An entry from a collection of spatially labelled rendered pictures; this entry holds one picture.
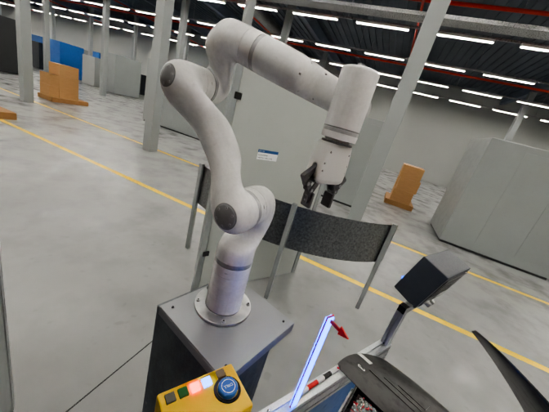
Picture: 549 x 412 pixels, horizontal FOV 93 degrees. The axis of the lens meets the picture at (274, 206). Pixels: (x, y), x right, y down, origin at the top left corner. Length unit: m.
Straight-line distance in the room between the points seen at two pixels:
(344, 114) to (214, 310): 0.68
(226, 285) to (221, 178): 0.33
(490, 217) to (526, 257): 1.00
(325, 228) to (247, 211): 1.65
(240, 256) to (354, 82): 0.53
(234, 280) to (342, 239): 1.66
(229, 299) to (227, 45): 0.71
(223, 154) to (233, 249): 0.27
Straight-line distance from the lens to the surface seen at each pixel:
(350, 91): 0.63
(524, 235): 7.03
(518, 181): 6.76
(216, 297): 0.88
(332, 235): 2.33
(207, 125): 0.77
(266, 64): 0.70
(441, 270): 1.17
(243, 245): 0.80
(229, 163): 0.73
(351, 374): 0.62
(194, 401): 0.64
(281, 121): 2.16
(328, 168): 0.63
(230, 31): 0.77
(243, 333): 0.90
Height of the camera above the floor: 1.61
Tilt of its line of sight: 19 degrees down
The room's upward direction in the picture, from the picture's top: 16 degrees clockwise
